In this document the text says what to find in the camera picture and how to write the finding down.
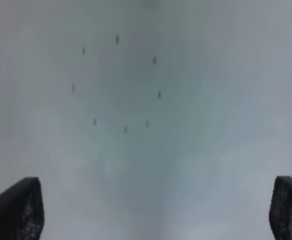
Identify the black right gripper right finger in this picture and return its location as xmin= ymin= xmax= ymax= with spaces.
xmin=269 ymin=176 xmax=292 ymax=240

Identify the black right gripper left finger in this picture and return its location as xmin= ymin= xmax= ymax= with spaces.
xmin=0 ymin=177 xmax=44 ymax=240

